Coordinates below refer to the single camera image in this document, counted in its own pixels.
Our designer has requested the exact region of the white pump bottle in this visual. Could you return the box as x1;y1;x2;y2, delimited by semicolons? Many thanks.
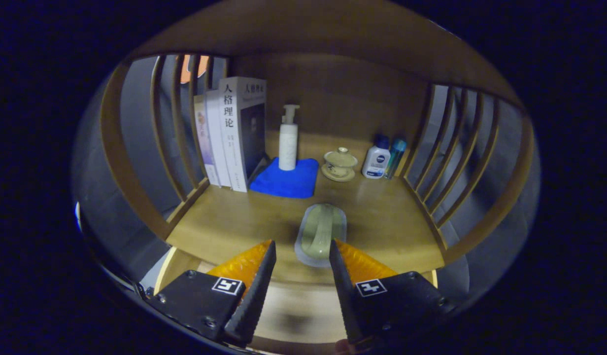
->
278;104;300;171

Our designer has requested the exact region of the wooden countertop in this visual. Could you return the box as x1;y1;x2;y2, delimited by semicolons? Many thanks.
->
167;131;446;286

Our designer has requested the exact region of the teal slim bottle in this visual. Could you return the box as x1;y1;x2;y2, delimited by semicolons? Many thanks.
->
383;139;407;179

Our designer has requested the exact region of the thick white book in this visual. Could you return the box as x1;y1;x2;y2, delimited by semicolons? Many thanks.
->
219;76;267;193

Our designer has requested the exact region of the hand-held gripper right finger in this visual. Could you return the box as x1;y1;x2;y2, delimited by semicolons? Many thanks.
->
328;239;458;346

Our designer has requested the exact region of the white bottle with blue cap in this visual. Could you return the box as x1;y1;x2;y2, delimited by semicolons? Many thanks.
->
362;135;391;179

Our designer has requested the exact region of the blue folded cloth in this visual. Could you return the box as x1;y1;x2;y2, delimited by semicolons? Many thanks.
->
249;157;319;199

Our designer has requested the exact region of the thin lilac book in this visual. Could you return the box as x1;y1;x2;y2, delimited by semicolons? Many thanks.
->
194;95;220;187

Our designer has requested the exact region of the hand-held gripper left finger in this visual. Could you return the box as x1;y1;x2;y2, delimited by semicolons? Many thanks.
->
147;240;277;347

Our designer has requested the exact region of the thin white book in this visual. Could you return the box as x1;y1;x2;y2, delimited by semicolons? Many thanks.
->
205;90;232;188

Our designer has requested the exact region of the beige lidded teacup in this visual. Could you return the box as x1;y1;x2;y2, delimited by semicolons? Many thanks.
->
321;147;358;182

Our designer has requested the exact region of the wooden cabinet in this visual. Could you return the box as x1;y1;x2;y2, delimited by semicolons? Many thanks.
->
101;0;536;269

